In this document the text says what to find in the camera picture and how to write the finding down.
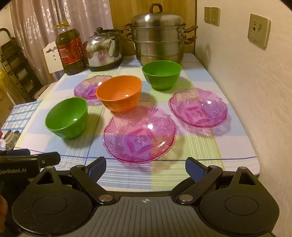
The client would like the pink transparent plastic plate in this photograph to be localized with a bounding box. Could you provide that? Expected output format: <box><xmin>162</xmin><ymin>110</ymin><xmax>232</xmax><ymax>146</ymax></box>
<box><xmin>168</xmin><ymin>88</ymin><xmax>228</xmax><ymax>128</ymax></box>
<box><xmin>74</xmin><ymin>75</ymin><xmax>114</xmax><ymax>101</ymax></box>
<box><xmin>104</xmin><ymin>106</ymin><xmax>178</xmax><ymax>164</ymax></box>

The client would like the white wooden chair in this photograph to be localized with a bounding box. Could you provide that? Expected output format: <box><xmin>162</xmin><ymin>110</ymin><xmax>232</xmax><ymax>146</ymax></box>
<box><xmin>34</xmin><ymin>41</ymin><xmax>64</xmax><ymax>101</ymax></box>

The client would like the sheer curtain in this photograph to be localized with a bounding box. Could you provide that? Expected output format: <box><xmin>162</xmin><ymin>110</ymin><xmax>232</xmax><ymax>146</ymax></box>
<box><xmin>9</xmin><ymin>0</ymin><xmax>113</xmax><ymax>85</ymax></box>

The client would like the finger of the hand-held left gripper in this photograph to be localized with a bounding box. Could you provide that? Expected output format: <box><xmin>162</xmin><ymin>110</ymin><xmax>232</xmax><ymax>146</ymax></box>
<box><xmin>30</xmin><ymin>152</ymin><xmax>61</xmax><ymax>169</ymax></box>
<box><xmin>0</xmin><ymin>149</ymin><xmax>30</xmax><ymax>156</ymax></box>

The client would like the large beige wall socket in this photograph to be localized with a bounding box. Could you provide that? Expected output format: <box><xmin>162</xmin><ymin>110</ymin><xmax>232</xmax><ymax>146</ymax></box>
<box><xmin>247</xmin><ymin>14</ymin><xmax>271</xmax><ymax>49</ymax></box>

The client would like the stainless steel steamer pot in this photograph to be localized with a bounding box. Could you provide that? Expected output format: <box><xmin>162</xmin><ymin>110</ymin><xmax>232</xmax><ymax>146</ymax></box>
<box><xmin>123</xmin><ymin>3</ymin><xmax>198</xmax><ymax>65</ymax></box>

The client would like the small round metal object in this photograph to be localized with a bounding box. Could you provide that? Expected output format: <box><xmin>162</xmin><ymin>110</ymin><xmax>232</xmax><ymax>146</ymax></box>
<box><xmin>2</xmin><ymin>130</ymin><xmax>21</xmax><ymax>151</ymax></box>

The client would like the pastel checked tablecloth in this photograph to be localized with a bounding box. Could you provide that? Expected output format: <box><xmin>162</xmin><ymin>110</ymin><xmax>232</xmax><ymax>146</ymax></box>
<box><xmin>14</xmin><ymin>53</ymin><xmax>260</xmax><ymax>192</ymax></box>

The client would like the blue checkered mattress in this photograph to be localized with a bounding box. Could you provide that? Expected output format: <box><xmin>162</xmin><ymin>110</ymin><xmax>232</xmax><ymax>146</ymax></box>
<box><xmin>0</xmin><ymin>100</ymin><xmax>43</xmax><ymax>149</ymax></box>

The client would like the wooden panel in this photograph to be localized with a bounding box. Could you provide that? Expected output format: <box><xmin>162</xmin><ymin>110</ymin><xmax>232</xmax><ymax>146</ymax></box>
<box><xmin>109</xmin><ymin>0</ymin><xmax>198</xmax><ymax>56</ymax></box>

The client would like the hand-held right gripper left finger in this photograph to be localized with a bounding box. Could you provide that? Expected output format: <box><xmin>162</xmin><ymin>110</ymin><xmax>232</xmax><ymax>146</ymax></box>
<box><xmin>34</xmin><ymin>157</ymin><xmax>116</xmax><ymax>205</ymax></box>

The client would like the orange plastic bowl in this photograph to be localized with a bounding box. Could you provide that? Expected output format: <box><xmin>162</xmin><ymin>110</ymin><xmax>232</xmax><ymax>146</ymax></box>
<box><xmin>95</xmin><ymin>75</ymin><xmax>143</xmax><ymax>112</ymax></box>

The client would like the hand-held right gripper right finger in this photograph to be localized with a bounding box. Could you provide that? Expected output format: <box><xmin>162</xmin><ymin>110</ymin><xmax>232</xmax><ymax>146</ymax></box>
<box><xmin>170</xmin><ymin>157</ymin><xmax>259</xmax><ymax>205</ymax></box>

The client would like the person's left hand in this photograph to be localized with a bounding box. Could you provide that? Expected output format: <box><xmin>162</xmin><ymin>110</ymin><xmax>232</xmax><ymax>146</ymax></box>
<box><xmin>0</xmin><ymin>195</ymin><xmax>8</xmax><ymax>226</ymax></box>

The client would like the stainless steel kettle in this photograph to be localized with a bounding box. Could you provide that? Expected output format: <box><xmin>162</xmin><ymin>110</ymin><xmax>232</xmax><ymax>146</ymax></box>
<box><xmin>82</xmin><ymin>27</ymin><xmax>125</xmax><ymax>72</ymax></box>

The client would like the green plastic bowl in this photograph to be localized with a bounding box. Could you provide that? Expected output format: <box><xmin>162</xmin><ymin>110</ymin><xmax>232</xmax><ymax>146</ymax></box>
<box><xmin>141</xmin><ymin>60</ymin><xmax>182</xmax><ymax>91</ymax></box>
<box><xmin>44</xmin><ymin>97</ymin><xmax>89</xmax><ymax>140</ymax></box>

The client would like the cooking oil bottle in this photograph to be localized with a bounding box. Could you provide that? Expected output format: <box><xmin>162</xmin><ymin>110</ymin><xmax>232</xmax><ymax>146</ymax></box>
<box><xmin>54</xmin><ymin>20</ymin><xmax>87</xmax><ymax>76</ymax></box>

